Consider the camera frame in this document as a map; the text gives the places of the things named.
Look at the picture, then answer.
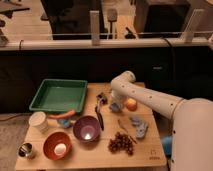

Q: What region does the white cup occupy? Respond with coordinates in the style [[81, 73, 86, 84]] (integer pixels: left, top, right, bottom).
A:
[[28, 112, 48, 132]]

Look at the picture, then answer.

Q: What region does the orange fruit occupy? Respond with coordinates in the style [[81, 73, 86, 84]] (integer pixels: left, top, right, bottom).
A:
[[125, 98, 137, 111]]

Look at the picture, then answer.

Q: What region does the bunch of red grapes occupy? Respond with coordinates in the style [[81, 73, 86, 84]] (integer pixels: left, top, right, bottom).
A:
[[108, 132, 134, 156]]

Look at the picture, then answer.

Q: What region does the white egg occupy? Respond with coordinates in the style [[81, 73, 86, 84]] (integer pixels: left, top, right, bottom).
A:
[[54, 143, 66, 155]]

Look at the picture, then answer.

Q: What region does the white rail post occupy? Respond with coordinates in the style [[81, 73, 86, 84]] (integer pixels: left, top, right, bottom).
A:
[[90, 10, 100, 46], [181, 9, 204, 43]]

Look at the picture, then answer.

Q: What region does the blue box on floor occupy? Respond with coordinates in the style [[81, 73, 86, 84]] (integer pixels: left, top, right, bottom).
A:
[[161, 136, 172, 156]]

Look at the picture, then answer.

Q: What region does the black can opener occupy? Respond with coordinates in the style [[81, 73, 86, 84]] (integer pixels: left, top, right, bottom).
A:
[[95, 92, 108, 129]]

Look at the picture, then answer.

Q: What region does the small blue cloth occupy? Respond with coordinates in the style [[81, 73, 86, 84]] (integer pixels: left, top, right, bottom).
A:
[[57, 119, 71, 128]]

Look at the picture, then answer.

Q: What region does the red sausage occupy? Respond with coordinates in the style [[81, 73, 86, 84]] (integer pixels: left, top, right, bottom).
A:
[[48, 110, 76, 120]]

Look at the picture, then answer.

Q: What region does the light blue crumpled cloth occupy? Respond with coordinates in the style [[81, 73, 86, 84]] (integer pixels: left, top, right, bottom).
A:
[[130, 116, 148, 139]]

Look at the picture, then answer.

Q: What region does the white right rail post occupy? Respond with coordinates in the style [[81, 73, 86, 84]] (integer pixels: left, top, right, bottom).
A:
[[181, 9, 204, 43]]

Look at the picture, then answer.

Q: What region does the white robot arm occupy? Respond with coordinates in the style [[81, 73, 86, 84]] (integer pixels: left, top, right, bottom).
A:
[[111, 71, 213, 171]]

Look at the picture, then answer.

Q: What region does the small metal cup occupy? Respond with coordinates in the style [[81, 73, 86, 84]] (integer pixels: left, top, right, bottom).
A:
[[18, 143, 35, 159]]

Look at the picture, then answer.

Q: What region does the purple bowl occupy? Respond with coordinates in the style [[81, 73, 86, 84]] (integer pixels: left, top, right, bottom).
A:
[[73, 115, 100, 142]]

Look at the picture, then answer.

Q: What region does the thin brown stick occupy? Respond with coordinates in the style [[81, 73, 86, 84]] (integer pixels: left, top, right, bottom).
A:
[[117, 119, 137, 144]]

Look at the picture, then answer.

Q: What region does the red bowl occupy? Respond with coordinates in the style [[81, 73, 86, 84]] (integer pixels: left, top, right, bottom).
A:
[[43, 132, 72, 160]]

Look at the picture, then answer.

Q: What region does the green plastic tray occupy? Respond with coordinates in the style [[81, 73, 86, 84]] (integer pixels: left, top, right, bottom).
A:
[[29, 79, 88, 113]]

